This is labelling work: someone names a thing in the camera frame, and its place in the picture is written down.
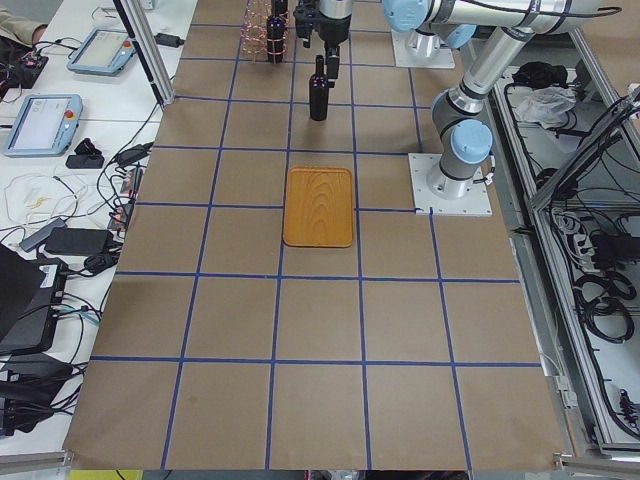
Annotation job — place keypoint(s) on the dark wine bottle far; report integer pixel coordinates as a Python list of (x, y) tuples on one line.
[(279, 8)]

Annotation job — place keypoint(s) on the copper wire wine basket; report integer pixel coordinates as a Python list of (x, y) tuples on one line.
[(253, 31)]

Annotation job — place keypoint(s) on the black power adapter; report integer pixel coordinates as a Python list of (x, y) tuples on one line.
[(169, 40)]

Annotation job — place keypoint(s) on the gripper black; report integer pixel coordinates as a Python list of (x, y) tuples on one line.
[(334, 31)]

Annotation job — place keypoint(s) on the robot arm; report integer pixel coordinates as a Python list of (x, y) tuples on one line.
[(514, 23), (467, 141)]

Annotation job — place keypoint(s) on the black laptop power brick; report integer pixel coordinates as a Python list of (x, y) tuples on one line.
[(77, 241)]

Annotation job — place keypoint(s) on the dark wine bottle handled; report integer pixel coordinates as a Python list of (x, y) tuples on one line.
[(318, 87)]

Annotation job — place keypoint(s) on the dark wine bottle middle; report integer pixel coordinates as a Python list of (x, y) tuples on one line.
[(275, 39)]

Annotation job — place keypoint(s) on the teach pendant near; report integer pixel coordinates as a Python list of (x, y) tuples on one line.
[(45, 126)]

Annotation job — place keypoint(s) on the aluminium frame post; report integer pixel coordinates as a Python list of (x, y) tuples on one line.
[(137, 26)]

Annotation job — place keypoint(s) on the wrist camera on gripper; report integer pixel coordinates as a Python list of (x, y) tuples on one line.
[(305, 16)]

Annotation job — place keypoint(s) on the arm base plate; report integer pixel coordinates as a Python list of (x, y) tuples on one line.
[(418, 50), (436, 194)]

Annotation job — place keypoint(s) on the teach pendant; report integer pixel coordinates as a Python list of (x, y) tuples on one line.
[(45, 126), (104, 52)]

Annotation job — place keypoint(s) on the wooden tray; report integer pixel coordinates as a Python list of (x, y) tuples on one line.
[(319, 207)]

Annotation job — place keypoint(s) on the teach pendant far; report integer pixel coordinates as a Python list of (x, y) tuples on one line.
[(104, 52)]

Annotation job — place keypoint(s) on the dark wine bottle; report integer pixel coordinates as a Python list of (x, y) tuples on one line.
[(275, 39), (279, 8)]

